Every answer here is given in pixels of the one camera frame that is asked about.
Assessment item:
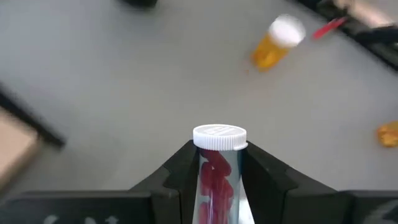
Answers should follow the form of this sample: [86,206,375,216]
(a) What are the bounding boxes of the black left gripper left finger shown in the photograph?
[129,139,200,224]

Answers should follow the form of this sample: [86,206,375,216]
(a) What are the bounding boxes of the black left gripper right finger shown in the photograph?
[241,141,341,224]

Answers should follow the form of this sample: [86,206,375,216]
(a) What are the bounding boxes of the clear blue bottle red pills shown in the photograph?
[192,123,256,224]

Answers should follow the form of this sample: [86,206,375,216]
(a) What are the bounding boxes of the black shelf end bar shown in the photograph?
[0,82,67,149]

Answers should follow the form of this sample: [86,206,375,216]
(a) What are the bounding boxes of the wooden shelf board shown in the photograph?
[0,107,41,190]

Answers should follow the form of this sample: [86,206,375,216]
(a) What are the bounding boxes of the grey table mat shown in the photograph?
[0,0,398,200]

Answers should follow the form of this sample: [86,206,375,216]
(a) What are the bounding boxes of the orange pill bottle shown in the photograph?
[376,120,398,149]

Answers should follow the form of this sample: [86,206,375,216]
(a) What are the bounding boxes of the orange bottle with yellow pills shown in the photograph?
[250,14,307,73]

